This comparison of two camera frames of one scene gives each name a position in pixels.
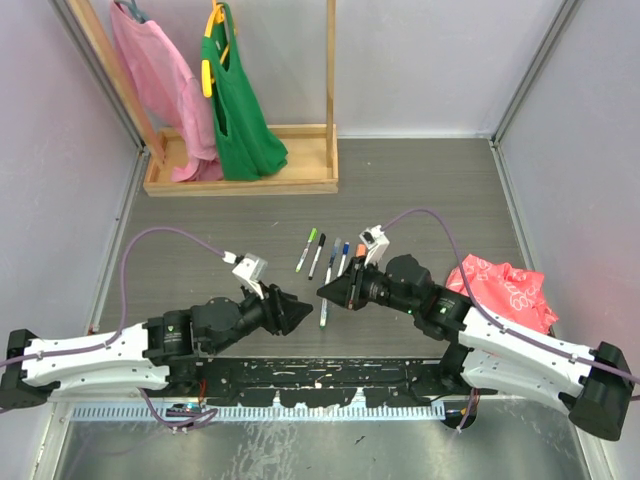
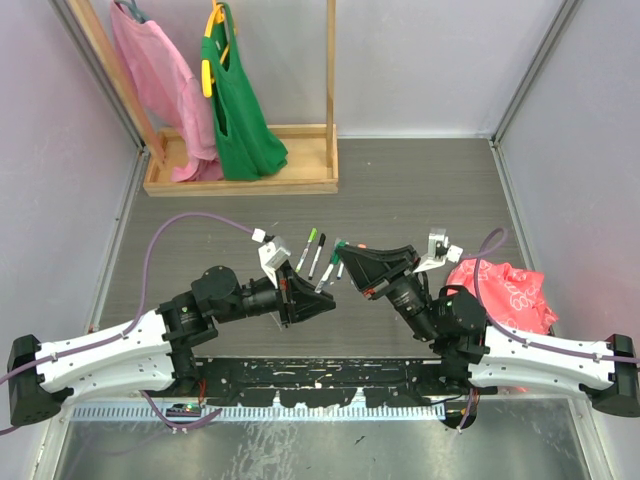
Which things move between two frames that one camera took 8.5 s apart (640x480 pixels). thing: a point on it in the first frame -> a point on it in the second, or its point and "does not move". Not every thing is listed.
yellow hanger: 217,16 does not move
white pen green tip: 308,245 does not move
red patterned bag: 514,297 does not move
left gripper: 283,310 -> 297,297
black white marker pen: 322,240 does not move
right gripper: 347,290 -> 369,267
